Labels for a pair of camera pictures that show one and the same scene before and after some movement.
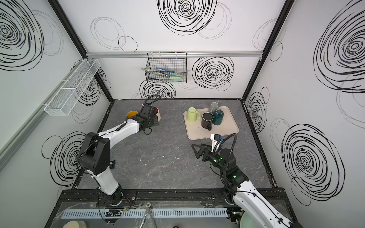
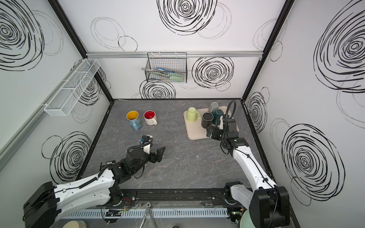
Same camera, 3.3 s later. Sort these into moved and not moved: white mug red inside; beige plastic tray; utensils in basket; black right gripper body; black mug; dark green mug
Moved: black right gripper body; white mug red inside
Not moved: beige plastic tray; utensils in basket; black mug; dark green mug
